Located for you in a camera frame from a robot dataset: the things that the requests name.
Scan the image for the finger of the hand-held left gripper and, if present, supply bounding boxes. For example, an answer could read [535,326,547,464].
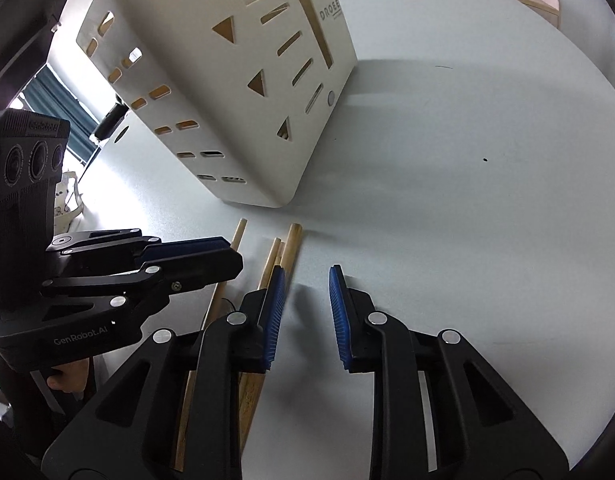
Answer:
[46,229,234,274]
[40,249,244,302]

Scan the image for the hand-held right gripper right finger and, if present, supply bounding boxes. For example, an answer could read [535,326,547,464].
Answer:
[329,264,571,480]

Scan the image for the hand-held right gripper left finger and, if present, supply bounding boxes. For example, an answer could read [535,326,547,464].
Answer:
[41,266,288,480]

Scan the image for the cream slotted utensil holder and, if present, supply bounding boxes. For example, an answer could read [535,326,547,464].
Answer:
[76,0,359,209]

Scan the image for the person's left hand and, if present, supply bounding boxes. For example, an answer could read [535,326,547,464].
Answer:
[47,360,91,397]

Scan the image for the teal window curtain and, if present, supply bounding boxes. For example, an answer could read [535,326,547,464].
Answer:
[24,67,100,161]

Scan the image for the black leather sofa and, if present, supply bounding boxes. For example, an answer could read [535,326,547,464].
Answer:
[91,101,131,142]

